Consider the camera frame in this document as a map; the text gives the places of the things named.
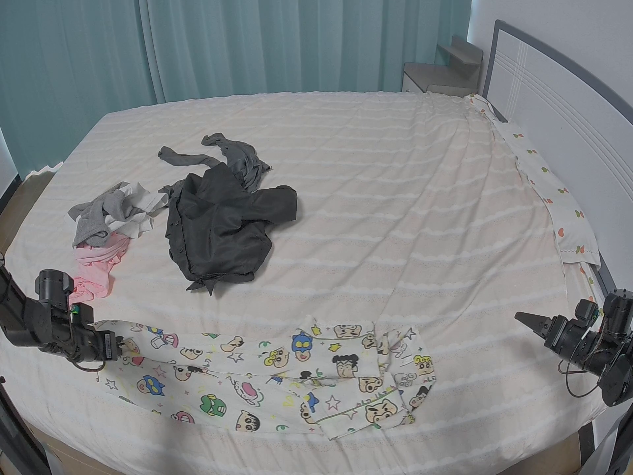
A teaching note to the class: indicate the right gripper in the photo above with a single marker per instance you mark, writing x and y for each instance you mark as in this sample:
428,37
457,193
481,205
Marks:
563,337

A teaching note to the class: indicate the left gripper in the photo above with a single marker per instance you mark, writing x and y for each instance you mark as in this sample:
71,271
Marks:
94,344

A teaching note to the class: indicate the white printed pyjama top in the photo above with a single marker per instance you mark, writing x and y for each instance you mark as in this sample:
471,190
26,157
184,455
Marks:
247,379

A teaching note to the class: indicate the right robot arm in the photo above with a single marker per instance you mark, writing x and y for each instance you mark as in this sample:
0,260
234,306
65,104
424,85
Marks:
615,364

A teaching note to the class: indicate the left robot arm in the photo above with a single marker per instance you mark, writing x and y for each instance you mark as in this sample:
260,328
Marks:
24,319

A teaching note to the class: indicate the pile of clothes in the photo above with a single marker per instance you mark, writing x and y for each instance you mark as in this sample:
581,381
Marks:
123,211

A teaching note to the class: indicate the pink garment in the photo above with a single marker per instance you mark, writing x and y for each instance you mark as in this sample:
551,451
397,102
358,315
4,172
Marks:
96,270

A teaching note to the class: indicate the white printed pillow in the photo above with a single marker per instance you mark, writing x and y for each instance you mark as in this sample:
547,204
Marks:
559,201

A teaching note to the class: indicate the dark grey shirt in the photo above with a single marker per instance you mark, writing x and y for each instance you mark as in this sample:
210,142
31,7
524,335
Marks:
222,230

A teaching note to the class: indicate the bed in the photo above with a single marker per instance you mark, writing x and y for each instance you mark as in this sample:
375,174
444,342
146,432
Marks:
395,191

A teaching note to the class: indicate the grey garment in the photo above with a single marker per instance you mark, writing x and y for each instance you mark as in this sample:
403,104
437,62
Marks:
242,159

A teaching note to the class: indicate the pale bedside table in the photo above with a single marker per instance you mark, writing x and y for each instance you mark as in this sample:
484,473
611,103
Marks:
435,74

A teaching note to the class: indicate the blue-green curtain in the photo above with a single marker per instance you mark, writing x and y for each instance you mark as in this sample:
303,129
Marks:
247,32

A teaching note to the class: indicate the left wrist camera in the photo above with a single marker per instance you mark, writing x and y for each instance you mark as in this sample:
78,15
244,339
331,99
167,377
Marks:
81,313

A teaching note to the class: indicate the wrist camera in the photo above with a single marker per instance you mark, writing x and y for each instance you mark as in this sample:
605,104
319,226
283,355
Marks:
81,313
586,310

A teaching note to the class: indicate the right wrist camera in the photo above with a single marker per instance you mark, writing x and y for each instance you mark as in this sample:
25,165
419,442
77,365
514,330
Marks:
586,310

